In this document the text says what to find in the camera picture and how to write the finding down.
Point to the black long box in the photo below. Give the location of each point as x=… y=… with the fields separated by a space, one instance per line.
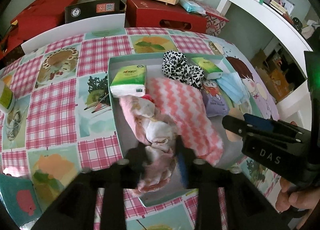
x=92 y=9

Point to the patterned picture tablecloth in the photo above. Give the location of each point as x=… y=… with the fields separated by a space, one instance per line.
x=54 y=130

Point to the white pill bottle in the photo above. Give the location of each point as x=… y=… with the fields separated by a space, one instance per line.
x=7 y=98

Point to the teal plastic toy case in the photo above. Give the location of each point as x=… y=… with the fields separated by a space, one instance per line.
x=19 y=199

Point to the blue wet wipes pack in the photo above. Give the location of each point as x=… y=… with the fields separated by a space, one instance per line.
x=192 y=7

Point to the pink white zigzag towel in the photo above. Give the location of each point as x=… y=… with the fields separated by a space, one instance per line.
x=184 y=104

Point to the person right hand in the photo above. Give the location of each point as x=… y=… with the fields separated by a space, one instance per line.
x=305 y=200

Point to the purple baby wipes pack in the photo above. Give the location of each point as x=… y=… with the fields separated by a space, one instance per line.
x=214 y=102

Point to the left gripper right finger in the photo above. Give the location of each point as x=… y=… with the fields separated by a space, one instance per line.
x=198 y=174

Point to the pale pink cloth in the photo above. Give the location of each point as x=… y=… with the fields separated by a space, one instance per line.
x=158 y=133

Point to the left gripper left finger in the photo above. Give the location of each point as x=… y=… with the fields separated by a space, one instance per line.
x=122 y=174

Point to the red patterned box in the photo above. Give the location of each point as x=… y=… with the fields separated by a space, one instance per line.
x=215 y=21

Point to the red box with handle hole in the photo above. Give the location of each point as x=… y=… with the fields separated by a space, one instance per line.
x=151 y=13

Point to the light green cloth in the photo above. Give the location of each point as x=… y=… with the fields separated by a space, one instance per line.
x=245 y=105

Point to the green tissue pack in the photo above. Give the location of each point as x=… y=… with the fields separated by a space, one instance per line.
x=129 y=81
x=211 y=71

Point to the beige round sponge ball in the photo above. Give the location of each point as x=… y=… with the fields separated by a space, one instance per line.
x=232 y=125

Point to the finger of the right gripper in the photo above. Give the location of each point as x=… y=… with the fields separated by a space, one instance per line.
x=240 y=127
x=276 y=130

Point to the white shelf unit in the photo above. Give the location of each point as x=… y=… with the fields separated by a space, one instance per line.
x=299 y=100

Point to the large red flat box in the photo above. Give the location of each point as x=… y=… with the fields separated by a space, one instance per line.
x=38 y=17

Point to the white foam board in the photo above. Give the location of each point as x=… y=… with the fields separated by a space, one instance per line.
x=93 y=24

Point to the light blue face mask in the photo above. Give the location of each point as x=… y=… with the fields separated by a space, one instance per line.
x=233 y=86

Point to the leopard print scrunchie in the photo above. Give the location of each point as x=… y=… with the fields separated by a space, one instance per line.
x=176 y=67

